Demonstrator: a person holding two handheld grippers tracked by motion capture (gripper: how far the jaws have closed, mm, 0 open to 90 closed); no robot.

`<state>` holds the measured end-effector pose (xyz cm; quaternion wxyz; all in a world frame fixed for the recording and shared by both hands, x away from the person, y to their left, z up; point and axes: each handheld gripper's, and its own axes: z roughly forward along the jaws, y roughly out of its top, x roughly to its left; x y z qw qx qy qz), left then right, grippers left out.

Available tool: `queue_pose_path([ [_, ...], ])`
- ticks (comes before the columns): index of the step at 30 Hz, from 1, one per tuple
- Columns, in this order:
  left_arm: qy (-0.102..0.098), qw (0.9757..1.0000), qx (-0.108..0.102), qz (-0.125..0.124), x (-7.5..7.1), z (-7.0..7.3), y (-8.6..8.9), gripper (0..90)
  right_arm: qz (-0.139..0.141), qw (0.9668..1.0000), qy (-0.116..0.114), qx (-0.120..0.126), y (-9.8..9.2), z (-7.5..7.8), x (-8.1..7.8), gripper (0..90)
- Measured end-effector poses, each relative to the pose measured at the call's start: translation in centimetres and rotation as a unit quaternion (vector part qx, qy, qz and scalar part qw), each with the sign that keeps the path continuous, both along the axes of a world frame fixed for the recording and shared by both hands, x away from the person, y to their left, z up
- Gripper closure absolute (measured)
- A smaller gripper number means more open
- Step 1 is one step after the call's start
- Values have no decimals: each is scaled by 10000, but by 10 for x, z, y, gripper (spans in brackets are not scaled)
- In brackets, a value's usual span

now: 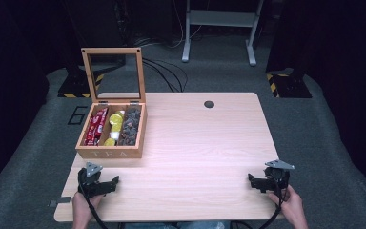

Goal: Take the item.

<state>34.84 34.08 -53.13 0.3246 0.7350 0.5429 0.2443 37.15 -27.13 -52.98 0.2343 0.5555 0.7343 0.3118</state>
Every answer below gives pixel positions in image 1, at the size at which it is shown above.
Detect pile of yellow tea packets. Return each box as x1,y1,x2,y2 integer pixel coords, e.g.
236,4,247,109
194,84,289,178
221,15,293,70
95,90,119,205
103,110,126,147

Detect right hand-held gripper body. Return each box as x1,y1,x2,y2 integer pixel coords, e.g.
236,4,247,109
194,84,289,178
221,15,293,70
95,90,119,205
263,158,295,194

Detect pile of dark tea packets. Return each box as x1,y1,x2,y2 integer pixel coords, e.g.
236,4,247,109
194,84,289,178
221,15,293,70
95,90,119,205
118,107,142,147

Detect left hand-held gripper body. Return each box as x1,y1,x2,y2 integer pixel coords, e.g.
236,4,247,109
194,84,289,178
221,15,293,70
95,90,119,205
77,161,110,198

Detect person's left hand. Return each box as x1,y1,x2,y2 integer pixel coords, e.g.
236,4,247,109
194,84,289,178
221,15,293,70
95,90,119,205
71,191,105,221

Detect white floor cables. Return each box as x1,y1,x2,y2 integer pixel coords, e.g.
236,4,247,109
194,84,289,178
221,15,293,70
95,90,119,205
132,0,212,50

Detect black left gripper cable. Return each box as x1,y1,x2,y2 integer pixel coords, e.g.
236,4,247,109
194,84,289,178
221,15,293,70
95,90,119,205
77,182,109,229

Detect wooden tea box with lid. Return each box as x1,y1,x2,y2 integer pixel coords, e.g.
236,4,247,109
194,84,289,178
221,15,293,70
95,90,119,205
74,47,148,159

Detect bundle of red tea packets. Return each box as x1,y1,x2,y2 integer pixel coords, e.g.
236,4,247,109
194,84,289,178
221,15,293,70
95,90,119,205
83,107,110,147

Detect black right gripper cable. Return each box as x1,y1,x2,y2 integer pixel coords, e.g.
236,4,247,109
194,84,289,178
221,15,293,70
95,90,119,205
257,182,291,229

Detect white metal stand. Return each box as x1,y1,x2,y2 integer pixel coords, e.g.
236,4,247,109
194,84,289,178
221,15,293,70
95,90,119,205
181,0,265,67

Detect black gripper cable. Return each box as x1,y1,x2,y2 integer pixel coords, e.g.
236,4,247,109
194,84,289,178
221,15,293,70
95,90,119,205
257,182,291,229
77,182,109,229

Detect person's right hand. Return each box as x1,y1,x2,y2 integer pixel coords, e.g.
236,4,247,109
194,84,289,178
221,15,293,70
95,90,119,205
268,183,303,223

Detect grey tape strip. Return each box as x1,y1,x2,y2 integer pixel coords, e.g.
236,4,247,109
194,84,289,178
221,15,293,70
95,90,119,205
49,196,72,209

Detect black stand base hazard tape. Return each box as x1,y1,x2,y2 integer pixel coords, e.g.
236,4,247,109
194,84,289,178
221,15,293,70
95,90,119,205
265,67,313,99
57,65,105,99

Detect black floor cables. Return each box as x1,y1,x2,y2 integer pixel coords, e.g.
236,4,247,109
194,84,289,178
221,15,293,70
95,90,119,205
140,56,189,94

